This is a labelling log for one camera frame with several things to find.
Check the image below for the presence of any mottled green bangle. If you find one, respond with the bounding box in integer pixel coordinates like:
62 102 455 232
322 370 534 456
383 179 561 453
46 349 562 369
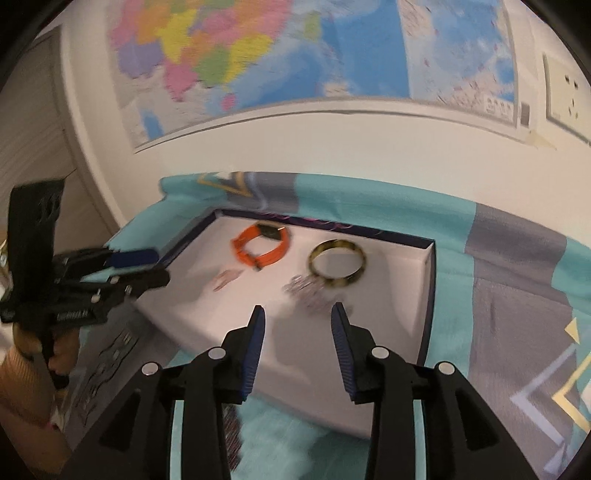
308 240 368 290

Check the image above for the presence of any dark blue shallow box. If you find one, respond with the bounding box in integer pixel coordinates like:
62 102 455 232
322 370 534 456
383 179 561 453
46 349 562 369
108 209 437 439

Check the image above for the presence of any pink pendant charm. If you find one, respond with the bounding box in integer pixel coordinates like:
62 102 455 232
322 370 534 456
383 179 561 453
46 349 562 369
212 269 245 291

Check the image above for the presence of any orange smart watch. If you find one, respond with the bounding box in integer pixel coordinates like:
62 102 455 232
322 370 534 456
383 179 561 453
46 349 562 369
231 222 291 271

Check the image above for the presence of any colourful wall map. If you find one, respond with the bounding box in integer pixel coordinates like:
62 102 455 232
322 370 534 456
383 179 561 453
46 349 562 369
106 0 522 155

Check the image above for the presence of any clear crystal bead bracelet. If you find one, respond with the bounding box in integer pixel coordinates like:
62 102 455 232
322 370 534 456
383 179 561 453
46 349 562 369
283 274 331 315

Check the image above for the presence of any teal and grey printed blanket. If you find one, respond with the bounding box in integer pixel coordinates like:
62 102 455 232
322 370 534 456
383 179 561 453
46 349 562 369
60 171 591 480

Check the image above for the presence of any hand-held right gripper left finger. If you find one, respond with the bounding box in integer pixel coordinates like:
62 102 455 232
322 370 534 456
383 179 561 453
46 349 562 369
60 305 267 480

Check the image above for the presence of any white wall socket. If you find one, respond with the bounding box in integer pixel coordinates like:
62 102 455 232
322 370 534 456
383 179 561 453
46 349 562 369
542 53 589 134

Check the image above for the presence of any person's left hand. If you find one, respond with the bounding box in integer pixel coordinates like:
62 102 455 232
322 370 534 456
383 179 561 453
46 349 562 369
16 325 80 386

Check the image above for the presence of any grey wooden door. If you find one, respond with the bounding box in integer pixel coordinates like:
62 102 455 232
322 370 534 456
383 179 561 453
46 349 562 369
0 25 125 287

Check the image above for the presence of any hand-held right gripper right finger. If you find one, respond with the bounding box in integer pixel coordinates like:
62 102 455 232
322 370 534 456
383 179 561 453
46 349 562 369
330 302 543 480

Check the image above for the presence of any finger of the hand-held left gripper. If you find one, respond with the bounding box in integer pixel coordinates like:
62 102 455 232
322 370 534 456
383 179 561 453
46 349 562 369
53 249 160 278
60 270 171 308

